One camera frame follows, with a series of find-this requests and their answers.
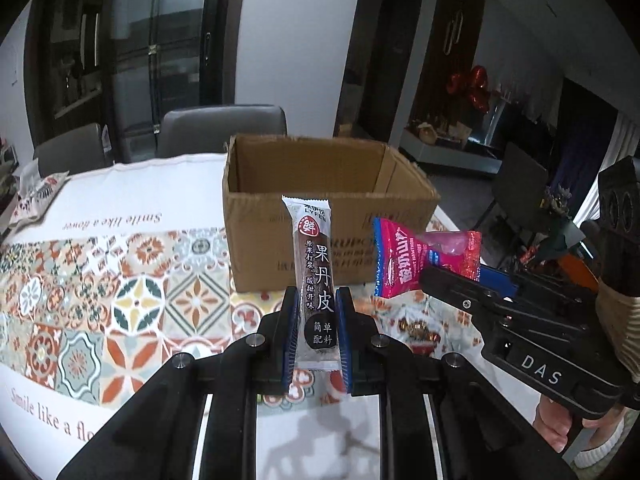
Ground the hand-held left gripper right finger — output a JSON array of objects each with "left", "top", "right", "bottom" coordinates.
[{"left": 335, "top": 286, "right": 576, "bottom": 480}]

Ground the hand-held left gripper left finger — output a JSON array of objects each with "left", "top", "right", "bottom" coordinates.
[{"left": 56, "top": 286, "right": 301, "bottom": 480}]

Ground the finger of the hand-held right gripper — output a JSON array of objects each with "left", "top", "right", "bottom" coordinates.
[
  {"left": 419, "top": 264, "right": 506, "bottom": 331},
  {"left": 477, "top": 265, "right": 601, "bottom": 321}
]

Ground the red gold candy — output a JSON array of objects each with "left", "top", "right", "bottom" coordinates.
[{"left": 397, "top": 317, "right": 443, "bottom": 358}]

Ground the pink snack packet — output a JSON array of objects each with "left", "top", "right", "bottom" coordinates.
[{"left": 371, "top": 216, "right": 483, "bottom": 300}]

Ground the brown fruit leather bar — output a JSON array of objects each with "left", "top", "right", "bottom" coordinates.
[{"left": 281, "top": 195, "right": 342, "bottom": 372}]

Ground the cardboard box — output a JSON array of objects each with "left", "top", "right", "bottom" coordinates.
[{"left": 222, "top": 133, "right": 442, "bottom": 293}]

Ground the person's right forearm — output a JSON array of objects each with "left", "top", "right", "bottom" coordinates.
[{"left": 572, "top": 410, "right": 632, "bottom": 472}]

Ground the person's right hand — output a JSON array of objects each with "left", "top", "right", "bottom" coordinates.
[{"left": 537, "top": 397, "right": 626, "bottom": 453}]

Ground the purple flower bouquet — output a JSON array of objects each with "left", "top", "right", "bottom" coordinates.
[{"left": 540, "top": 185, "right": 574, "bottom": 221}]

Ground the dark chair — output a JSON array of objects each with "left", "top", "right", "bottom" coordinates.
[{"left": 475, "top": 142, "right": 551, "bottom": 261}]

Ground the grey low cabinet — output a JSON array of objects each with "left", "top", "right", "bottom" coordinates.
[{"left": 400, "top": 125, "right": 503, "bottom": 177}]

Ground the light curtain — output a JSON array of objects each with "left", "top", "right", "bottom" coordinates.
[{"left": 575, "top": 110, "right": 640, "bottom": 222}]

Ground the red heart balloon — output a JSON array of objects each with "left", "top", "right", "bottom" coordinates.
[{"left": 467, "top": 65, "right": 491, "bottom": 112}]

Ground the grey chair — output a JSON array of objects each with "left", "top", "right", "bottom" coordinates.
[
  {"left": 32, "top": 122, "right": 114, "bottom": 179},
  {"left": 156, "top": 105, "right": 289, "bottom": 159}
]

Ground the dark wooden wardrobe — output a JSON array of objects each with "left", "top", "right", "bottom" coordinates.
[{"left": 434, "top": 0, "right": 487, "bottom": 131}]

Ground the white patterned snack bag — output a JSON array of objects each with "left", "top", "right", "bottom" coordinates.
[{"left": 10, "top": 170, "right": 71, "bottom": 229}]

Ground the glass door cabinet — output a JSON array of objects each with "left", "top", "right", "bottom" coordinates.
[{"left": 107, "top": 0, "right": 236, "bottom": 162}]

